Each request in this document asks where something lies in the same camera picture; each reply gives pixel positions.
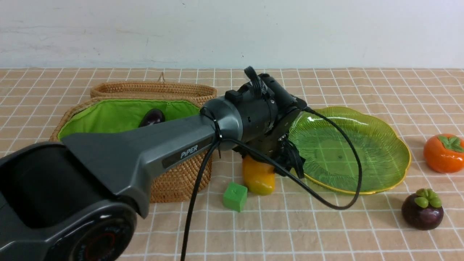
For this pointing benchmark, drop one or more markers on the woven wicker basket lid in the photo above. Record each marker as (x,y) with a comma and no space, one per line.
(161,89)

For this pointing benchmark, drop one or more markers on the beige checkered tablecloth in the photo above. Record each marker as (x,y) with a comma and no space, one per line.
(288,225)

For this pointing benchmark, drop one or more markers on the orange persimmon green top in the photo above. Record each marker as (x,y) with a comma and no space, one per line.
(444,153)

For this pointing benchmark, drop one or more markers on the green toy cube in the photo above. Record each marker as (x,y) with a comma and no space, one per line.
(235,197)

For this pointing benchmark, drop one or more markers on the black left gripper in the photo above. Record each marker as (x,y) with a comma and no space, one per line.
(267,111)

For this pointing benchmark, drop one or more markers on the green glass leaf plate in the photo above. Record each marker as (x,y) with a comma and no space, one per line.
(329,160)

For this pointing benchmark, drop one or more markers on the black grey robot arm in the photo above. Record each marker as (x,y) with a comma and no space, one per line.
(78,199)

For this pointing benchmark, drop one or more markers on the yellow orange mango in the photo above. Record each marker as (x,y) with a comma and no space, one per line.
(258,177)

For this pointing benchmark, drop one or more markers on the woven wicker basket green lining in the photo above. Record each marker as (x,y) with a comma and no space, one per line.
(112,114)

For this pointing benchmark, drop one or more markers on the dark purple mangosteen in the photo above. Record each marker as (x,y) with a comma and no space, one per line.
(423,209)

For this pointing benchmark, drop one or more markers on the purple eggplant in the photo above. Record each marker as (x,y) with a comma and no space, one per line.
(153,116)

